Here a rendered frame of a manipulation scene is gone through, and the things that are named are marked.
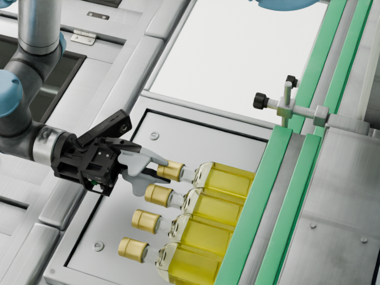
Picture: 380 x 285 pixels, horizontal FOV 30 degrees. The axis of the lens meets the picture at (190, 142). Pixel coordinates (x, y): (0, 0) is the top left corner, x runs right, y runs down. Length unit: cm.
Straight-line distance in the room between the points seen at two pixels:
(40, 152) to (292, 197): 49
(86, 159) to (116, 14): 63
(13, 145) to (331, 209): 61
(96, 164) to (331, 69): 49
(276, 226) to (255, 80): 59
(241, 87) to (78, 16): 49
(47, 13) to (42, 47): 9
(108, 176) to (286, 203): 36
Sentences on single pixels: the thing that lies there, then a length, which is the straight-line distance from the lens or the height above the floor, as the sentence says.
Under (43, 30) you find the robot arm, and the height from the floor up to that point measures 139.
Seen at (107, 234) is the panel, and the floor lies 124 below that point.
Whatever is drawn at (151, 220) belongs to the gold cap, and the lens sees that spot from 123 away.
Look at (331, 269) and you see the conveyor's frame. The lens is 103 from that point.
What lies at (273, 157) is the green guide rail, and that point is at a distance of 115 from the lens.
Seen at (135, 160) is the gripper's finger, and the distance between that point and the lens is 128.
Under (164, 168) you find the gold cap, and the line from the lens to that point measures 129.
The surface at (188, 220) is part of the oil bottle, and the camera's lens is 121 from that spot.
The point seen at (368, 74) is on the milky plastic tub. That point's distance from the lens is 114.
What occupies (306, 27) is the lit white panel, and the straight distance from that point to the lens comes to 173.
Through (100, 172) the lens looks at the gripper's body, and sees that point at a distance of 128.
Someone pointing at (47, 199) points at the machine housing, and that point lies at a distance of 147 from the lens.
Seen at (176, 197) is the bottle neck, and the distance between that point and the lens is 126.
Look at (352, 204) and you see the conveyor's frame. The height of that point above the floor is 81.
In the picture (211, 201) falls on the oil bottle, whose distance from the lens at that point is 123.
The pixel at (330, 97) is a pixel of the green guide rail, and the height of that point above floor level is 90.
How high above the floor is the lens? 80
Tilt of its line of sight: 14 degrees up
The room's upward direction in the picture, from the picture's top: 75 degrees counter-clockwise
